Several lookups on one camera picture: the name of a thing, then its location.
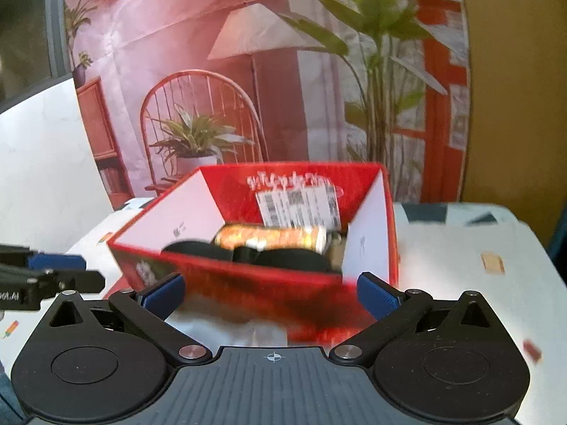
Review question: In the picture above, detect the yellow wooden panel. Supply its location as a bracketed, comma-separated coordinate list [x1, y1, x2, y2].
[458, 0, 567, 240]

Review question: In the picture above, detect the printed tablecloth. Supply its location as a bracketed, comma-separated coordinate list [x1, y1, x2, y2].
[0, 199, 567, 425]

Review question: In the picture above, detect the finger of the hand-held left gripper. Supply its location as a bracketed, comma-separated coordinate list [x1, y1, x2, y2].
[0, 244, 87, 270]
[0, 269, 106, 294]

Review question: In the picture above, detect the red strawberry cardboard box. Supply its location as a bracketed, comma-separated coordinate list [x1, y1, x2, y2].
[108, 162, 399, 346]

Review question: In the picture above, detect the orange soft packet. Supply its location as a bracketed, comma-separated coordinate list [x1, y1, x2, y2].
[214, 225, 332, 254]

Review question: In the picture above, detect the dark window with frame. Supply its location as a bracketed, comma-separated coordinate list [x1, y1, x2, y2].
[0, 0, 74, 111]

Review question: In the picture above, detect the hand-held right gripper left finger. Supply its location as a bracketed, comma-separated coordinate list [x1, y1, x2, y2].
[44, 273, 212, 366]

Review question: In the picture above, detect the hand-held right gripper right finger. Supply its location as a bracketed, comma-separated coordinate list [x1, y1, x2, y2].
[330, 272, 493, 366]

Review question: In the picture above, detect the black cloth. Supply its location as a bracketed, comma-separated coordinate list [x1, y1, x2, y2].
[162, 239, 332, 274]

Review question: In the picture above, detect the printed room backdrop cloth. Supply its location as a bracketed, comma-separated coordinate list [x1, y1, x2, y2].
[62, 0, 472, 213]

